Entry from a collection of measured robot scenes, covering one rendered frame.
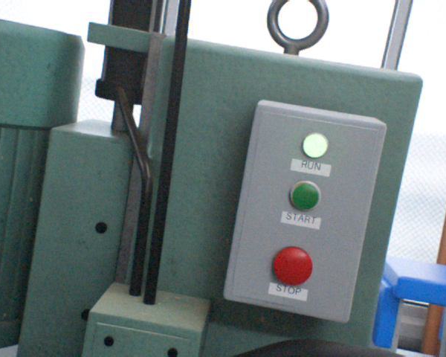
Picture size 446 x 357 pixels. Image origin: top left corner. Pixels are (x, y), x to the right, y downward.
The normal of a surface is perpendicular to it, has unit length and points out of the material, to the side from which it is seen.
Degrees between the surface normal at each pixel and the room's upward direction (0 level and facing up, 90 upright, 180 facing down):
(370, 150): 90
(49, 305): 90
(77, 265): 90
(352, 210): 90
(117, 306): 0
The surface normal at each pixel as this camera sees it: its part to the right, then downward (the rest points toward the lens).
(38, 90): 0.69, 0.22
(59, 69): 0.84, 0.22
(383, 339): 0.02, 0.16
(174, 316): 0.16, -0.98
